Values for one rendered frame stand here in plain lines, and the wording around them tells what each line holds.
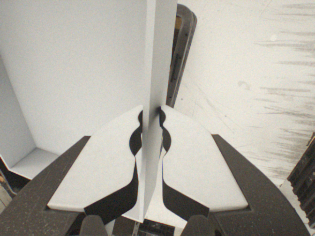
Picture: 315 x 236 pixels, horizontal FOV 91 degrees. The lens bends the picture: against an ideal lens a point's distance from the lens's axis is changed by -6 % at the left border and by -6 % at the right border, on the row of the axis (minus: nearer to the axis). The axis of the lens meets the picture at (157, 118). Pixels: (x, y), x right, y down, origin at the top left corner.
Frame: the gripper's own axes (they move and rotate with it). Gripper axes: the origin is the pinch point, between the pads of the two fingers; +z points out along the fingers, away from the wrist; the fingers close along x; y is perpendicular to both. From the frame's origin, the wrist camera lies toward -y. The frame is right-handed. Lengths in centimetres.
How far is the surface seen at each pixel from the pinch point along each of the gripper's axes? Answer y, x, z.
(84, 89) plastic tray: 0.3, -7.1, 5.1
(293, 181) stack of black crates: 86, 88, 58
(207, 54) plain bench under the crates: 2.5, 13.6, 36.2
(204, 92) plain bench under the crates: 13.3, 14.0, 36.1
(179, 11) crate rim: -6.7, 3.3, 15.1
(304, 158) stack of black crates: 68, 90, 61
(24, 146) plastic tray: 9.4, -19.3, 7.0
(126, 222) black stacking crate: 68, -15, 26
